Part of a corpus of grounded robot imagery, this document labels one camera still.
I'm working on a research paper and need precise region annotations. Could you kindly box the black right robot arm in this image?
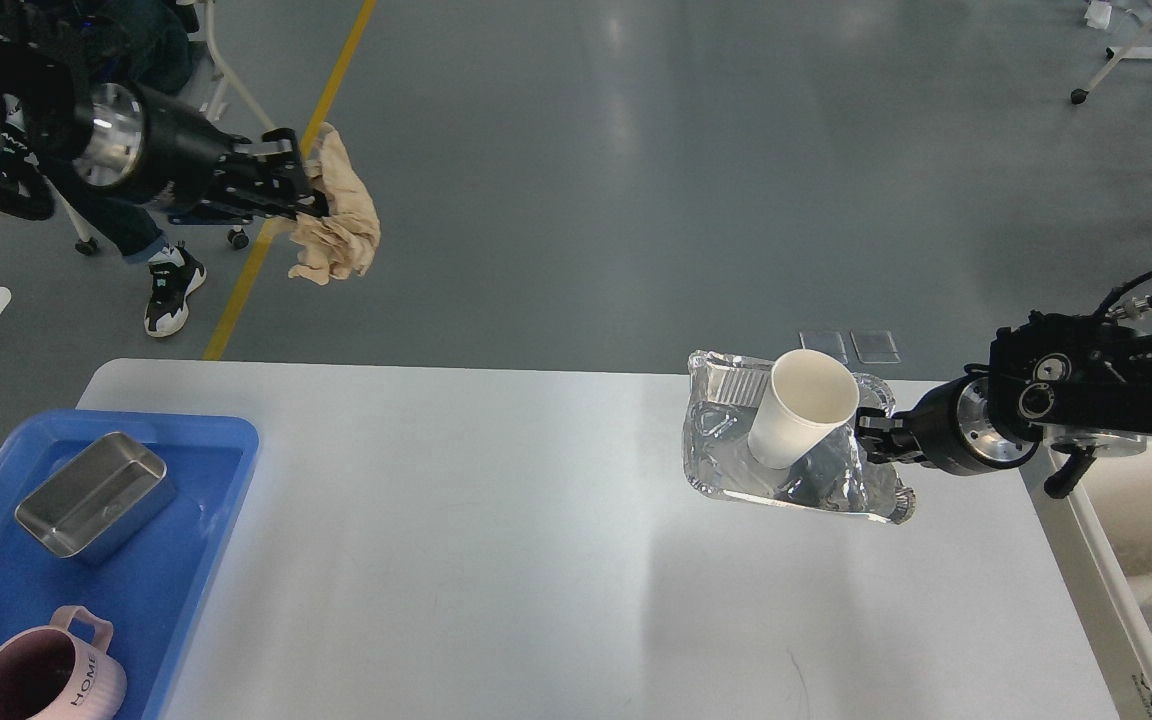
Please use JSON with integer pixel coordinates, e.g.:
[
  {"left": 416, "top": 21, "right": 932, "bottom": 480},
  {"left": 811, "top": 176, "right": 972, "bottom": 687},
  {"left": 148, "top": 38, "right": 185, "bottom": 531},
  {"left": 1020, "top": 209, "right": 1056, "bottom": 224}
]
[{"left": 852, "top": 270, "right": 1152, "bottom": 498}]

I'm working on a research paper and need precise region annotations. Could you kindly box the stainless steel rectangular tray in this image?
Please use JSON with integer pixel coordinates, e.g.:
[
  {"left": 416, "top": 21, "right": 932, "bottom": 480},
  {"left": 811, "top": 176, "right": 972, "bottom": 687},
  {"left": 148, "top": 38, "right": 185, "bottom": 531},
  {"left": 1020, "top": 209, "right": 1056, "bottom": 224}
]
[{"left": 14, "top": 430, "right": 179, "bottom": 566}]

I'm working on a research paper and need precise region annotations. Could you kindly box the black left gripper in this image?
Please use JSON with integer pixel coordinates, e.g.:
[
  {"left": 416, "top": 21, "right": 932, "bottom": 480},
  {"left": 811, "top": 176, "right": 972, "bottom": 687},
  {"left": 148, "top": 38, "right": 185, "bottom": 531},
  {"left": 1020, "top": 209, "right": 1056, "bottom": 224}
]
[{"left": 70, "top": 82, "right": 329, "bottom": 225}]

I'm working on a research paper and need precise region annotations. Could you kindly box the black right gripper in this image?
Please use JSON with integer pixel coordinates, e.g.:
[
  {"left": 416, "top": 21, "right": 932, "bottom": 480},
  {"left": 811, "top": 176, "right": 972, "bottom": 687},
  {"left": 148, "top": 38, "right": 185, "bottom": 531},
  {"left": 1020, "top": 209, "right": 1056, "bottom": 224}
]
[{"left": 854, "top": 376, "right": 1038, "bottom": 477}]

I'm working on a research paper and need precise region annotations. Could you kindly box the seated person in jeans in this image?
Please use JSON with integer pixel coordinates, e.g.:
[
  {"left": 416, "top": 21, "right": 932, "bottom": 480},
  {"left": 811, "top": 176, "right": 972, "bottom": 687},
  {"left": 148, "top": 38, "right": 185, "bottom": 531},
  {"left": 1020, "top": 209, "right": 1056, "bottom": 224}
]
[{"left": 35, "top": 1, "right": 206, "bottom": 338}]

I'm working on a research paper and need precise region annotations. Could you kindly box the white paper cup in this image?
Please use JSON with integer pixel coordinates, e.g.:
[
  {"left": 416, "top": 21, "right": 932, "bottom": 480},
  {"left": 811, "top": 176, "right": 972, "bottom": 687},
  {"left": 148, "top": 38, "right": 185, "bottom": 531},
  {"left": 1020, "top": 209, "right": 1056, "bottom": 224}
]
[{"left": 748, "top": 348, "right": 861, "bottom": 470}]

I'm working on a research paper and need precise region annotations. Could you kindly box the aluminium foil tray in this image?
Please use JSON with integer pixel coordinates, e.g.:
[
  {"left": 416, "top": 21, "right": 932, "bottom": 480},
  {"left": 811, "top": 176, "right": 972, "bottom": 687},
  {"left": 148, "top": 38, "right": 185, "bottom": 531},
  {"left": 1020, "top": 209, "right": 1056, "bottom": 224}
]
[{"left": 682, "top": 350, "right": 916, "bottom": 524}]

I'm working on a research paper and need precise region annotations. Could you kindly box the clear floor plate left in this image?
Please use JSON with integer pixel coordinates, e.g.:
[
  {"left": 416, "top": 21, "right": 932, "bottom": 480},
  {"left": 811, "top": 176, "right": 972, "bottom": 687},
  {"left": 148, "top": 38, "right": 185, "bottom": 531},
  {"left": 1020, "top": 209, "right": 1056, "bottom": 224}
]
[{"left": 799, "top": 331, "right": 849, "bottom": 365}]

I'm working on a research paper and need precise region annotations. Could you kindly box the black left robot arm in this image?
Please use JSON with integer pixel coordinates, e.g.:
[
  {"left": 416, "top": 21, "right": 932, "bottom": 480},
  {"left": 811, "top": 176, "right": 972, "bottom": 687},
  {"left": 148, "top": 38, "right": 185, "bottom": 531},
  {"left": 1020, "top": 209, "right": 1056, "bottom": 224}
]
[{"left": 0, "top": 1, "right": 329, "bottom": 225}]

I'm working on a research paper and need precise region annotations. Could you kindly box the clear floor plate right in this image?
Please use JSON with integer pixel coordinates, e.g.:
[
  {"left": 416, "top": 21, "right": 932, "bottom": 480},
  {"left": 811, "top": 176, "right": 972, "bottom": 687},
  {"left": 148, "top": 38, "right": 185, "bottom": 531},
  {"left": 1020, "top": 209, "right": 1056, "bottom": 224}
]
[{"left": 850, "top": 331, "right": 902, "bottom": 365}]

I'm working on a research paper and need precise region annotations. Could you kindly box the white plastic bin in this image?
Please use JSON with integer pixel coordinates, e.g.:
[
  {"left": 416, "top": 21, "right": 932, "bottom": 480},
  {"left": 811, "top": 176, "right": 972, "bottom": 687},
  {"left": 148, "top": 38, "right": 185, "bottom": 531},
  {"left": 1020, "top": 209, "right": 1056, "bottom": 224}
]
[{"left": 1021, "top": 442, "right": 1152, "bottom": 719}]

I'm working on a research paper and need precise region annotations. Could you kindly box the brown paper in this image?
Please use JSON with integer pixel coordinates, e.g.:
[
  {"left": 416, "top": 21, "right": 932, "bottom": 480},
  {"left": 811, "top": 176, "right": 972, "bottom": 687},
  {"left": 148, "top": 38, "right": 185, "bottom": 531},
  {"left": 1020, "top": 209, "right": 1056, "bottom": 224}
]
[{"left": 287, "top": 122, "right": 381, "bottom": 286}]

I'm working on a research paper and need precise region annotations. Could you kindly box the blue plastic tray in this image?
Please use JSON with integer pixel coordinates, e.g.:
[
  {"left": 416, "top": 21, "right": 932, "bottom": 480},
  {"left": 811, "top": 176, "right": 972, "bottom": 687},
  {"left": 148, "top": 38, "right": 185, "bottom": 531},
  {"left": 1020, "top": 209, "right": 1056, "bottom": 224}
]
[{"left": 0, "top": 409, "right": 259, "bottom": 719}]

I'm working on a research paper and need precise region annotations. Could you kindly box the pink ribbed mug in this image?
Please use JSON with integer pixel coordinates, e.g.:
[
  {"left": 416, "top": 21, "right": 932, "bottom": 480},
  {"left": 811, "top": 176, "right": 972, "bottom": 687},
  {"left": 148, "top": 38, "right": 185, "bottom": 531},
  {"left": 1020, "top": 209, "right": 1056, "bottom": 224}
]
[{"left": 0, "top": 605, "right": 128, "bottom": 719}]

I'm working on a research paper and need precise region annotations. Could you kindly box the clear floor plate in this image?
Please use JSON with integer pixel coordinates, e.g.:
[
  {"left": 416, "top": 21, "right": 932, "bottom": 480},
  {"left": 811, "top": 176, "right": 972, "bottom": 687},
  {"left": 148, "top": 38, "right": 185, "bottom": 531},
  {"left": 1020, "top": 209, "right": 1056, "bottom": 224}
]
[
  {"left": 850, "top": 331, "right": 902, "bottom": 365},
  {"left": 799, "top": 331, "right": 849, "bottom": 365}
]

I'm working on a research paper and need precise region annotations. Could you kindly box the grey wheeled chair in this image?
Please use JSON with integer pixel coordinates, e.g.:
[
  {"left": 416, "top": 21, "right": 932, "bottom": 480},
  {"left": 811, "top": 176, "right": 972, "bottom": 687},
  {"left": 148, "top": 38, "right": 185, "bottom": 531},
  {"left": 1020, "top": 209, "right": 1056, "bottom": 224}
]
[{"left": 61, "top": 1, "right": 273, "bottom": 258}]

